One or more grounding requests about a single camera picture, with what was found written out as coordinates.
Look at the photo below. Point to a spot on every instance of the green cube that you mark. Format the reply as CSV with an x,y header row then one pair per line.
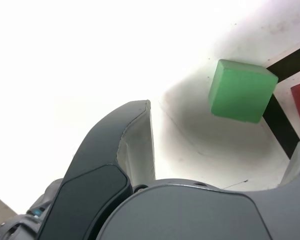
x,y
240,92

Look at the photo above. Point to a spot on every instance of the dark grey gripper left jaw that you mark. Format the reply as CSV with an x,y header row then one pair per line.
x,y
90,175

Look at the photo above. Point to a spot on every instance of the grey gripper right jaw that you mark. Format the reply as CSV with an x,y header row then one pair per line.
x,y
190,215

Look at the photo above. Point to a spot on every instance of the black tape square outline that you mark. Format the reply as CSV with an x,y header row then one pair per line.
x,y
280,125

